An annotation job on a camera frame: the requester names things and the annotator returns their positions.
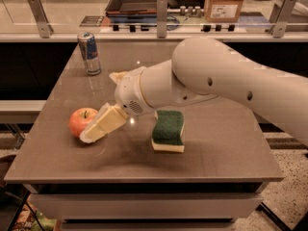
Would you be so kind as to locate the red apple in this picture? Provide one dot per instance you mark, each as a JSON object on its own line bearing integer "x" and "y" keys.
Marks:
{"x": 80, "y": 119}

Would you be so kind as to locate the cardboard box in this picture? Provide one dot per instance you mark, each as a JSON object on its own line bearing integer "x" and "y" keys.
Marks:
{"x": 224, "y": 2}

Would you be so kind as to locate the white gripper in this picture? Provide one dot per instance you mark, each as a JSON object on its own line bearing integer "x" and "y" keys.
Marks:
{"x": 128, "y": 91}

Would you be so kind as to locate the grey table drawer cabinet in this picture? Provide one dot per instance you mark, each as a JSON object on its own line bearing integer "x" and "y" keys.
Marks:
{"x": 213, "y": 211}

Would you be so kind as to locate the right metal glass bracket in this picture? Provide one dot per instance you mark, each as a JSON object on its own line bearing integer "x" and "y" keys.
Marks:
{"x": 279, "y": 18}

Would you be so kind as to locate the middle metal glass bracket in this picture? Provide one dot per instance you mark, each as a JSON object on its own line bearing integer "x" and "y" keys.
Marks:
{"x": 161, "y": 19}

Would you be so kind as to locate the metal glass bracket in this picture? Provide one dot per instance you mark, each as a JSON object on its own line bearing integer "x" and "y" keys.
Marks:
{"x": 45, "y": 30}
{"x": 161, "y": 19}
{"x": 279, "y": 18}

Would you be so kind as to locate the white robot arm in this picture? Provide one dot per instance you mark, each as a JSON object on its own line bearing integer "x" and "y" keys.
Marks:
{"x": 200, "y": 70}

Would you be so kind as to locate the green yellow sponge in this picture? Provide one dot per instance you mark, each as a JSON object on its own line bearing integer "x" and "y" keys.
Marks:
{"x": 167, "y": 132}

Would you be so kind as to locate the left metal glass bracket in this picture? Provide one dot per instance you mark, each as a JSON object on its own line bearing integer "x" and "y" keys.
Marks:
{"x": 45, "y": 30}

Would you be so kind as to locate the glass barrier panel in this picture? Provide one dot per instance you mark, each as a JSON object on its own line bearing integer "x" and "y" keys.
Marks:
{"x": 71, "y": 16}

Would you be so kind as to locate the open dark orange case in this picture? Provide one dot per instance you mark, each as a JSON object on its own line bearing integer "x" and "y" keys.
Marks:
{"x": 123, "y": 7}

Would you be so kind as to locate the blue silver drink can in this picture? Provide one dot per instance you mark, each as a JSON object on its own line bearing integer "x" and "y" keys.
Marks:
{"x": 88, "y": 48}

